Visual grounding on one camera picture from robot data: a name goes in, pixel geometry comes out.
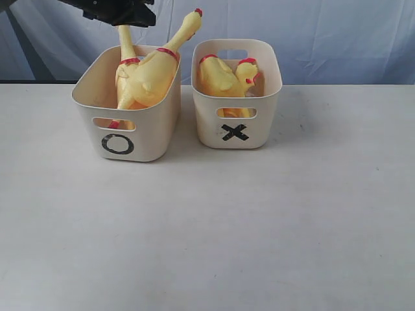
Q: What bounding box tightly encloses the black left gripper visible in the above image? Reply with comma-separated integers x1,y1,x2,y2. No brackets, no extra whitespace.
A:
62,0,156,28

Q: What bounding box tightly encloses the small yellow rubber chicken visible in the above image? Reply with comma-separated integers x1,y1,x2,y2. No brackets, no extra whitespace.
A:
235,58,261,97

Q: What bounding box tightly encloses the cream bin marked O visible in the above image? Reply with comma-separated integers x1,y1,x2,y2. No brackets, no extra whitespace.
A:
72,46,181,162

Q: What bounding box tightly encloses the cream bin marked X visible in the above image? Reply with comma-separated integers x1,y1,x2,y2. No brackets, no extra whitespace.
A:
191,39,282,149

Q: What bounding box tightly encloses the white backdrop curtain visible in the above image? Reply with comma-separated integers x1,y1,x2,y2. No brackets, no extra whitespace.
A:
1,1,414,84

